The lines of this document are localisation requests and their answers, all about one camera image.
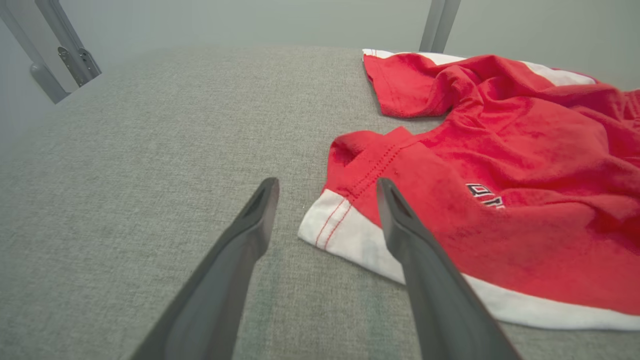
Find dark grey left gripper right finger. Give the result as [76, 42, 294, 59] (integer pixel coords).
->
[376, 177, 523, 360]

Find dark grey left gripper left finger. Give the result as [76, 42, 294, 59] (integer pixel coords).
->
[130, 177, 280, 360]

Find red shorts with white trim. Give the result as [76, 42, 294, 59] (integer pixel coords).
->
[298, 48, 640, 332]

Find grey fabric sofa cushion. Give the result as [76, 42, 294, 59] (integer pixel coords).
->
[0, 44, 640, 360]

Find dark grey hinge bracket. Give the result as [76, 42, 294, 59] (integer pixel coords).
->
[56, 46, 103, 89]

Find grey metal post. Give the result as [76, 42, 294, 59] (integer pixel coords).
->
[0, 0, 102, 90]
[419, 0, 462, 54]

